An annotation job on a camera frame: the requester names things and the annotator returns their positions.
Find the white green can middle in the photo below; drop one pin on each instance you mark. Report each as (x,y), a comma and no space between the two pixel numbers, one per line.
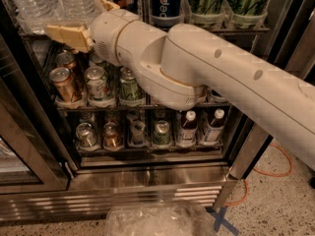
(97,61)

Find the gold can front left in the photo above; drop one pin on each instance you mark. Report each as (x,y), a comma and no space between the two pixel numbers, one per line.
(66,85)

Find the silver can bottom left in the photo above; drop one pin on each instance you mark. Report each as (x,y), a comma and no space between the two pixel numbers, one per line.
(86,136)

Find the blue tape cross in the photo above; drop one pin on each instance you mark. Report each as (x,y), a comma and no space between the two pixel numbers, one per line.
(221,221)

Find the green can bottom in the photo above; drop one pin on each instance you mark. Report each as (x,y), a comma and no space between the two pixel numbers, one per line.
(161,135)

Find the clear water bottle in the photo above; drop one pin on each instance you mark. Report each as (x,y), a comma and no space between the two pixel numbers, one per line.
(81,11)
(36,14)

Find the orange can bottom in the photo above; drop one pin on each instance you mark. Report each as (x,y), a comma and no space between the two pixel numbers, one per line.
(111,136)

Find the tea bottle right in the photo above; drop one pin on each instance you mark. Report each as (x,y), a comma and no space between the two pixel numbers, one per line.
(212,126)

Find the gold can middle row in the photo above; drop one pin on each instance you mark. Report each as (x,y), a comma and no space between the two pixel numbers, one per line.
(68,60)

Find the green drink can left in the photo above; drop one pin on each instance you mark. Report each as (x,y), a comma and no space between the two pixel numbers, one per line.
(207,14)

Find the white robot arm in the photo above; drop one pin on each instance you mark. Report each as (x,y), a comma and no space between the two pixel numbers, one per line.
(174,66)

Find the blue can front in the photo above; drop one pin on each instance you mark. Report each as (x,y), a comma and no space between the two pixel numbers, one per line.
(213,96)

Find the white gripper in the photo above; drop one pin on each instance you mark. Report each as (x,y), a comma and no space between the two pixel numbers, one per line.
(104,33)

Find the clear plastic bag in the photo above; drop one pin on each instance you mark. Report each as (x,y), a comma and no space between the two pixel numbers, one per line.
(165,219)

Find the silver can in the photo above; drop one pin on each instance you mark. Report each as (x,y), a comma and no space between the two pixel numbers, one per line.
(86,136)
(137,130)

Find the white green can front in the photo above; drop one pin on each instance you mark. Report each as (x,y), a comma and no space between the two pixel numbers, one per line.
(97,83)

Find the white green can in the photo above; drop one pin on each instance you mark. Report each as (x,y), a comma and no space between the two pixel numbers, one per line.
(97,61)
(97,83)

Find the silver can bottom middle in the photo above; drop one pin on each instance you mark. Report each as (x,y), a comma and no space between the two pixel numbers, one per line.
(137,130)

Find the tea bottle left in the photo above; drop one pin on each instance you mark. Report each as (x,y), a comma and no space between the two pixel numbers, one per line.
(187,127)

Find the steel refrigerator body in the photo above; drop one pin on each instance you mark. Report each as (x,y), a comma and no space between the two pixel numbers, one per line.
(100,179)

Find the tea bottle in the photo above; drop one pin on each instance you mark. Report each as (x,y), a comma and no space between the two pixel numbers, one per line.
(187,127)
(212,126)

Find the glass fridge door left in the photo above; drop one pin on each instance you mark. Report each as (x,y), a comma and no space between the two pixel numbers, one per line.
(27,164)

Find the fridge door right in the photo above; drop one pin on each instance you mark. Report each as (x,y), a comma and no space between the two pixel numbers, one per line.
(289,44)

